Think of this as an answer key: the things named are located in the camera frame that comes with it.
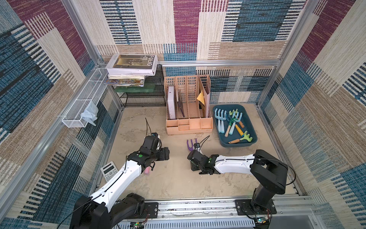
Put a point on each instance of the white wire wall basket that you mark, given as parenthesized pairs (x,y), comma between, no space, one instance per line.
(92,91)

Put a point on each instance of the green folder on shelf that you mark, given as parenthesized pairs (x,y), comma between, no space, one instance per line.
(147,88)

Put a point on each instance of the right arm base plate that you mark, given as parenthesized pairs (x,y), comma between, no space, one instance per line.
(245,207)

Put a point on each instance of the black mesh shelf rack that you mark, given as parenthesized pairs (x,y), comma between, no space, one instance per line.
(151,94)

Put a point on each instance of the crumpled plastic bag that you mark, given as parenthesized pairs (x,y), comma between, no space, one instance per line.
(90,113)

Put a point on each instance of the white calculator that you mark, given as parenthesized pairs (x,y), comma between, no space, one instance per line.
(109,171)

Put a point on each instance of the green rake wooden handle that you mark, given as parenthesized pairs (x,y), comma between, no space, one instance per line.
(229,127)

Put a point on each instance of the light blue fork white handle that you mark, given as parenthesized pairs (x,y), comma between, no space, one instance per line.
(220,115)

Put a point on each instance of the teal plastic storage box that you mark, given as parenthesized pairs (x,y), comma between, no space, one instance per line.
(224,141)

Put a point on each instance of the large light blue rake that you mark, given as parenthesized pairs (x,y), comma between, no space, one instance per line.
(232,127)

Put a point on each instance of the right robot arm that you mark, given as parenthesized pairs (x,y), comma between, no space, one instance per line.
(270,172)

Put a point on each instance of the lime fork wooden handle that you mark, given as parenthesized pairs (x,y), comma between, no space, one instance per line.
(235,114)

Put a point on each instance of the white folio book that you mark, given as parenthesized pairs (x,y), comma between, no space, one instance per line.
(132,64)

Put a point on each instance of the yellow paper folder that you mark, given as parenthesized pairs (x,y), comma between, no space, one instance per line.
(201,98)

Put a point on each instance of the white grey book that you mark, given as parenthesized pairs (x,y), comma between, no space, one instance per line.
(171,102)

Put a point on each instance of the stack of magazines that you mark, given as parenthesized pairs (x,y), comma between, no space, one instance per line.
(125,80)

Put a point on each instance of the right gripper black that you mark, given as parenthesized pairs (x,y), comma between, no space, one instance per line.
(193,165)

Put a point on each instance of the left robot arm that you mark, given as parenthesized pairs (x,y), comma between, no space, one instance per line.
(101,210)

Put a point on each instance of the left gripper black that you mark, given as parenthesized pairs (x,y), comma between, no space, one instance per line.
(165,155)

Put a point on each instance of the purple rake pink handle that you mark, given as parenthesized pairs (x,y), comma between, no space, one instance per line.
(192,144)
(147,171)

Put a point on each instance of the dark navy notebook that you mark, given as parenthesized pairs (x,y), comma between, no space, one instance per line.
(180,103)

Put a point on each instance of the lime cultivator wooden handle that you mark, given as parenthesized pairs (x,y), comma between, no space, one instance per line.
(246,136)

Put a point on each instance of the pink plastic desk organizer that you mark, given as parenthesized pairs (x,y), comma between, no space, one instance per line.
(194,121)

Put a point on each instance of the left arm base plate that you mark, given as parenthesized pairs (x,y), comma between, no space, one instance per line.
(148,210)

